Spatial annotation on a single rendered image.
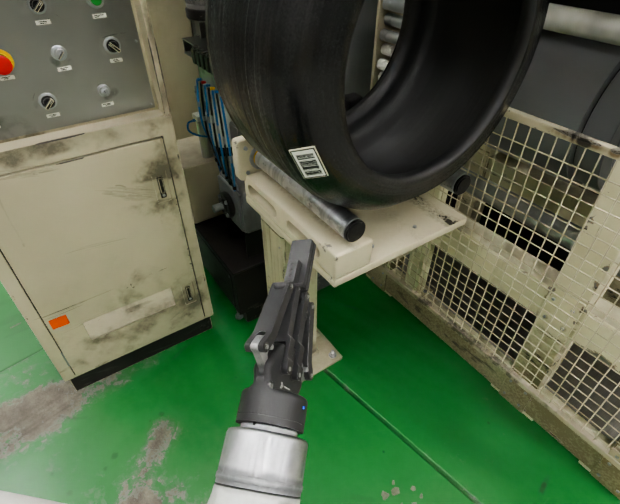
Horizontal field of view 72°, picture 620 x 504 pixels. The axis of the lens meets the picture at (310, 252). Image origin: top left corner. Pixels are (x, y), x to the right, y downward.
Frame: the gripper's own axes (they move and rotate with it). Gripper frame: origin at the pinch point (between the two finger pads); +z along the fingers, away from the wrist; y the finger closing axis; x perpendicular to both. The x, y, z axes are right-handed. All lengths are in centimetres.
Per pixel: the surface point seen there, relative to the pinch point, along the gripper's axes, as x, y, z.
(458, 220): 15, 39, 31
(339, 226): -2.1, 14.4, 15.4
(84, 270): -90, 29, 20
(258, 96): -4.0, -12.3, 19.5
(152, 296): -88, 54, 22
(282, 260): -36, 50, 30
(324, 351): -44, 103, 20
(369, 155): -2.2, 24.6, 40.6
